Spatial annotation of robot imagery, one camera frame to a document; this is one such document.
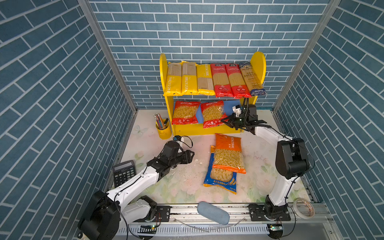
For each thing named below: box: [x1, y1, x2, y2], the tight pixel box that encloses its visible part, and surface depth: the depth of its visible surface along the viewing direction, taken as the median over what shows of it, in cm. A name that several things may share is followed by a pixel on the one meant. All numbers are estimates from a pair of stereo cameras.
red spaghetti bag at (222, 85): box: [210, 63, 234, 98], surface depth 77 cm
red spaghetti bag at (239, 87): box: [225, 63, 252, 99], surface depth 76 cm
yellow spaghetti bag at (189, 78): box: [181, 61, 199, 95], surface depth 79 cm
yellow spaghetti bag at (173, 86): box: [163, 61, 183, 96], surface depth 77 cm
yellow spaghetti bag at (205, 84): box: [196, 64, 216, 96], surface depth 78 cm
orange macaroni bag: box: [212, 133, 247, 174], surface depth 90 cm
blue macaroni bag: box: [203, 145, 237, 195], surface depth 84 cm
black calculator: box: [112, 160, 136, 188], surface depth 88 cm
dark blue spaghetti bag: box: [239, 61, 267, 96], surface depth 77 cm
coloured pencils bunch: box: [153, 113, 169, 130], surface depth 97 cm
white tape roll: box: [293, 197, 315, 219], surface depth 75 cm
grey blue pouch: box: [197, 201, 230, 225], surface depth 74 cm
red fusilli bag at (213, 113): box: [201, 100, 229, 129], surface depth 96 cm
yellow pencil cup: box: [155, 119, 173, 140], surface depth 98 cm
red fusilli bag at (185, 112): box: [172, 100, 201, 125], surface depth 96 cm
